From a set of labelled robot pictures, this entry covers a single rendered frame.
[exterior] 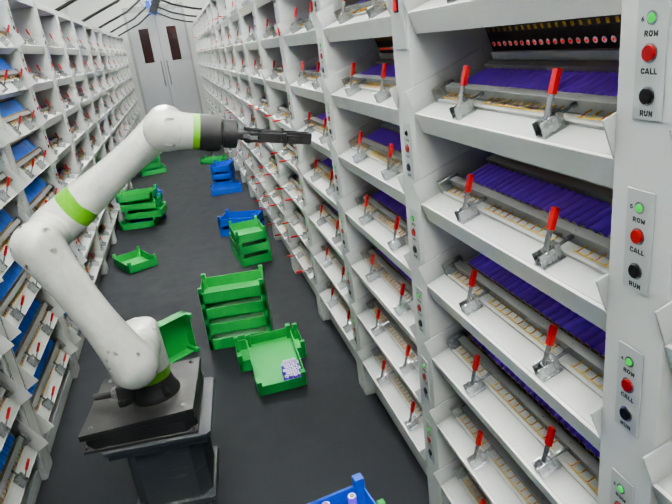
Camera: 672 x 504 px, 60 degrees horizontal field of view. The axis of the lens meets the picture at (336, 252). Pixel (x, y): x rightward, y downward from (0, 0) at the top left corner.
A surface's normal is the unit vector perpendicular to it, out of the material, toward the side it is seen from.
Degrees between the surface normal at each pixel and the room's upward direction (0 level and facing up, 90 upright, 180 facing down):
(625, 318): 90
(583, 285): 20
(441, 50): 90
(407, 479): 0
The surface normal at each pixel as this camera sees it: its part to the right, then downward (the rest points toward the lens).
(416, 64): 0.26, 0.31
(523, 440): -0.44, -0.80
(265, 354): -0.04, -0.80
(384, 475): -0.12, -0.93
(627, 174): -0.96, 0.20
